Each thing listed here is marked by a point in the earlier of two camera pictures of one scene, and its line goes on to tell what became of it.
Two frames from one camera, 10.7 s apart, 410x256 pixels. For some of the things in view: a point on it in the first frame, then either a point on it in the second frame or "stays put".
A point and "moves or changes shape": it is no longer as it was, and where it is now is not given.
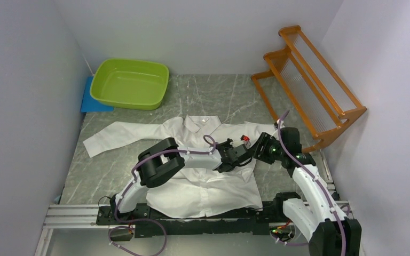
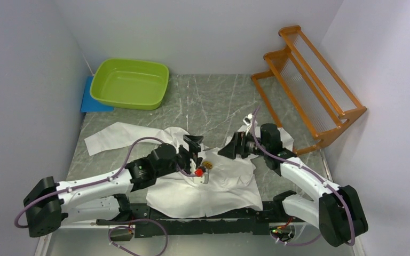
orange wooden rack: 301,93 stays put
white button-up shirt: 195,190 moves or changes shape
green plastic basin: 133,84 stays put
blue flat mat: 91,104 stays put
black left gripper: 228,144 to 194,147
